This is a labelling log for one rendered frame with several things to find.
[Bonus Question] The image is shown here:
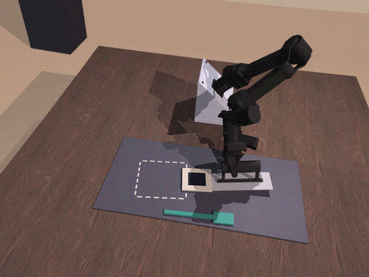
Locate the teal flat trowel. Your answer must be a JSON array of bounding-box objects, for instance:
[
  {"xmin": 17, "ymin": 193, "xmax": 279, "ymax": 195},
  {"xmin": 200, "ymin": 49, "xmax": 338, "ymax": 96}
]
[{"xmin": 164, "ymin": 209, "xmax": 234, "ymax": 226}]

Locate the tan square tile with white border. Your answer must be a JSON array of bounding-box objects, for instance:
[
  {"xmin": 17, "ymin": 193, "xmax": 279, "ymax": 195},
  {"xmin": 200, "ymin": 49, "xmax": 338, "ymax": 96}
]
[{"xmin": 182, "ymin": 168, "xmax": 212, "ymax": 192}]

